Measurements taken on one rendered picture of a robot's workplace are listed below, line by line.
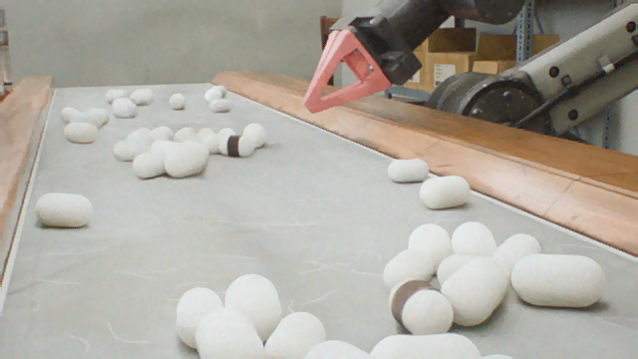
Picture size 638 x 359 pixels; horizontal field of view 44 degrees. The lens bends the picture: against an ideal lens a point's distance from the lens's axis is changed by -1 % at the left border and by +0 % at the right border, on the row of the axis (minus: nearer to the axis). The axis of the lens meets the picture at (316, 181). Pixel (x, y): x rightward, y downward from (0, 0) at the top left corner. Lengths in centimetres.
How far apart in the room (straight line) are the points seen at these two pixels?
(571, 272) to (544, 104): 66
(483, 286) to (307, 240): 15
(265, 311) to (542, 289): 12
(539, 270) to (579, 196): 16
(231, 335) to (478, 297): 10
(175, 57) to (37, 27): 85
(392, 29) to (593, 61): 37
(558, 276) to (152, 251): 21
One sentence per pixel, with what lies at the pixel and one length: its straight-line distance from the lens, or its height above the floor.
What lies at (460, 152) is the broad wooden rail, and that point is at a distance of 62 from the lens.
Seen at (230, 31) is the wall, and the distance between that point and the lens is 526.
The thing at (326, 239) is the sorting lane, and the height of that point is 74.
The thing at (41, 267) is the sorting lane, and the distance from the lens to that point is 41.
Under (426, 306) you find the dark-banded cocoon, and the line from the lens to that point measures 29.
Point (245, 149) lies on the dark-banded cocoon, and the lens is 71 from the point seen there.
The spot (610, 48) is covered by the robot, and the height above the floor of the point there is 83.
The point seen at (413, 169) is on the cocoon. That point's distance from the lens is 59.
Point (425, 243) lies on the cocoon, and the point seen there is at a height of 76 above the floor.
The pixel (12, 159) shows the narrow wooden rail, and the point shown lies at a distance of 60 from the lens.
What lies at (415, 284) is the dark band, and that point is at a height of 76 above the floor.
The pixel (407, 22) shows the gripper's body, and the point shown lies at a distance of 76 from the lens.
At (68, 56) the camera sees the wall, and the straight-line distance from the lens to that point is 509.
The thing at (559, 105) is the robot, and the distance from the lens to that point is 101.
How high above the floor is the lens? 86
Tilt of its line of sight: 11 degrees down
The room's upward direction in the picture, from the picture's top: straight up
